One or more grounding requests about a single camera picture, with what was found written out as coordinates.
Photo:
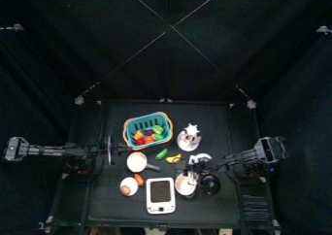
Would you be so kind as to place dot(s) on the white star-shaped object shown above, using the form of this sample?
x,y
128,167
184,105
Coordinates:
x,y
189,138

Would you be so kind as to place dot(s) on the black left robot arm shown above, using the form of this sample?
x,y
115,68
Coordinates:
x,y
47,151

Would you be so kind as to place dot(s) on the green toy vegetable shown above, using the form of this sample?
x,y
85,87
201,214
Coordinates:
x,y
157,128

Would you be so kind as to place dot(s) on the green toy pea pod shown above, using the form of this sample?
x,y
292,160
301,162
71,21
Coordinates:
x,y
161,153

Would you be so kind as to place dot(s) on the purple toy vegetable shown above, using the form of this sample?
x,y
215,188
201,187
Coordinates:
x,y
148,132

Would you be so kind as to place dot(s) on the orange-red toy fruit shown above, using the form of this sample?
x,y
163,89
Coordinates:
x,y
149,139

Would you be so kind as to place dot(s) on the teal basket with orange rim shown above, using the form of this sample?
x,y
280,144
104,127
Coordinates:
x,y
148,130

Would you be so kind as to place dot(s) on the yellow toy banana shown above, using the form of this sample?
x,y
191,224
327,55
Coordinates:
x,y
173,159

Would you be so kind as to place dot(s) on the orange toy fruit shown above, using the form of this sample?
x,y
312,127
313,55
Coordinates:
x,y
137,135

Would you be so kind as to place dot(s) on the white toy stove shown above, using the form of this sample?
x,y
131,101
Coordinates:
x,y
160,195

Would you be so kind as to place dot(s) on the black pot lid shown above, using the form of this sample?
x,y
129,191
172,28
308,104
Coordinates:
x,y
211,184

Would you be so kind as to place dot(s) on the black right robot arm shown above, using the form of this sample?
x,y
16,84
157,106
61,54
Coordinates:
x,y
255,154

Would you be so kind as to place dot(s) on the red toy fruit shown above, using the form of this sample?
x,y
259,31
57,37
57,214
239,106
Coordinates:
x,y
140,141

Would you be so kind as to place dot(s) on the white plate with egg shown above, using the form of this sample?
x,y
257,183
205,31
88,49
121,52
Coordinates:
x,y
128,186

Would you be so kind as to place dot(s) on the orange toy carrot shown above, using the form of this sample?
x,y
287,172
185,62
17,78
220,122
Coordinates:
x,y
139,179

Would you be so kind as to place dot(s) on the grey frame bracket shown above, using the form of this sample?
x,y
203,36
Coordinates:
x,y
79,100
323,29
251,104
165,100

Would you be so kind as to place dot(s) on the white toy pot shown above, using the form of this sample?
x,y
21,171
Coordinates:
x,y
184,185

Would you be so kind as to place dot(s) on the small green toy fruit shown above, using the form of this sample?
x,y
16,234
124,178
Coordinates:
x,y
159,137

